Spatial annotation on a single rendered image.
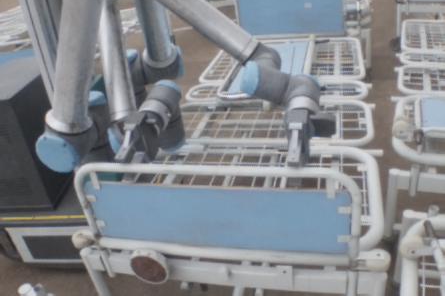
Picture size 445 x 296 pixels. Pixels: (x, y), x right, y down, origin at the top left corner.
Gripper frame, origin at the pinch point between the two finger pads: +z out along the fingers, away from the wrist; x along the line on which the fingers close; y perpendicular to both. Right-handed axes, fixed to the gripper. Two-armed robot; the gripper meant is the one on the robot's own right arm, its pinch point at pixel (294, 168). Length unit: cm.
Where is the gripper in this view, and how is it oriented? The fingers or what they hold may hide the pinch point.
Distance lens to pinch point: 93.3
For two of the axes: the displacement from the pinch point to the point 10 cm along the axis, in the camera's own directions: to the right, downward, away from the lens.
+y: -9.7, 0.0, 2.5
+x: -1.6, -7.7, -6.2
